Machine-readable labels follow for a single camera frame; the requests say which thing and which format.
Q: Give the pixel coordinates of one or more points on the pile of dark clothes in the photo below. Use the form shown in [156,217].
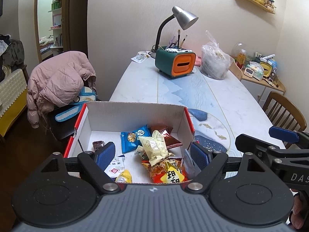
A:
[12,53]

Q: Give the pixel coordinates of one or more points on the red yellow snack bag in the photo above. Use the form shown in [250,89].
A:
[169,172]

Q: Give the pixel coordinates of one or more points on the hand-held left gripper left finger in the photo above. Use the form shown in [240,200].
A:
[105,154]

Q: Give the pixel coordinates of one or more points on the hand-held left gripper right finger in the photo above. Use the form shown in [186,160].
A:
[199,154]

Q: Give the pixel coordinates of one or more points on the grey desk lamp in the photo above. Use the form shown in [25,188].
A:
[184,18]

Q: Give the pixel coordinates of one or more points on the blue white tote bag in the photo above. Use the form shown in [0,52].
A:
[70,112]

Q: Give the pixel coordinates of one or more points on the tissue pack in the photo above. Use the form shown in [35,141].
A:
[255,70]

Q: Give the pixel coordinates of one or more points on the paint brush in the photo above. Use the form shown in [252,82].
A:
[184,40]
[179,38]

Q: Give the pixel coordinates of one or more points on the white kitchen timer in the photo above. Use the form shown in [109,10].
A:
[248,72]

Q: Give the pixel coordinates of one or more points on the orange drink bottle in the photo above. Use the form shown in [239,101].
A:
[241,59]

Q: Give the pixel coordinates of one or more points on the white snack packet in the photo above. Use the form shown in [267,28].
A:
[115,168]

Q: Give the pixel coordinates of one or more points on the pale yellow snack packet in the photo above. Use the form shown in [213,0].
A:
[154,149]

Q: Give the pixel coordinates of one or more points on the yellow candy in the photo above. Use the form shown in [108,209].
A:
[124,177]

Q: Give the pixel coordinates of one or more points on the brown chocolate cake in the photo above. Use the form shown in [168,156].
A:
[97,145]

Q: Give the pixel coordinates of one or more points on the paper leaflet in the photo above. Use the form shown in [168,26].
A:
[140,57]

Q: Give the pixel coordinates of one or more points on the red cardboard box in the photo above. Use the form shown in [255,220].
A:
[135,116]

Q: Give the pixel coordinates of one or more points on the white wooden cabinet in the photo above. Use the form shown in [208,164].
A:
[265,88]

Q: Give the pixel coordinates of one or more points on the green orange tissue box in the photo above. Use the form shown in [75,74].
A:
[166,60]

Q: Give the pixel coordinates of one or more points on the dark red snack packet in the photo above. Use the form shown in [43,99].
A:
[169,139]

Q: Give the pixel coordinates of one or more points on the blue cookie packet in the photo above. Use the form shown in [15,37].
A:
[131,139]

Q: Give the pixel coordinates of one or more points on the pink padded jacket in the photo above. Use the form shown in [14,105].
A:
[60,82]

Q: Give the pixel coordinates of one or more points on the sofa with cream cover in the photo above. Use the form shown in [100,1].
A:
[12,96]

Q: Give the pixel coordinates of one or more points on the wooden chair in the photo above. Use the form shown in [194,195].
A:
[277,101]

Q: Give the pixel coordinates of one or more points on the black seat chair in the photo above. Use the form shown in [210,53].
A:
[60,129]

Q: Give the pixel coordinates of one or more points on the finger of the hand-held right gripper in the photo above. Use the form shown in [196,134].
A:
[284,135]
[248,143]

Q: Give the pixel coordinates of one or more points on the small house model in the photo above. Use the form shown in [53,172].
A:
[270,4]

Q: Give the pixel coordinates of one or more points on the person's right hand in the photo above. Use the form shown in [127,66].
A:
[298,207]

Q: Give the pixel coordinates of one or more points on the clear plastic bag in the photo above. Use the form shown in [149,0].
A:
[214,62]

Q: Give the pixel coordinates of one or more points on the light blue snack packet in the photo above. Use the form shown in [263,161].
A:
[187,164]

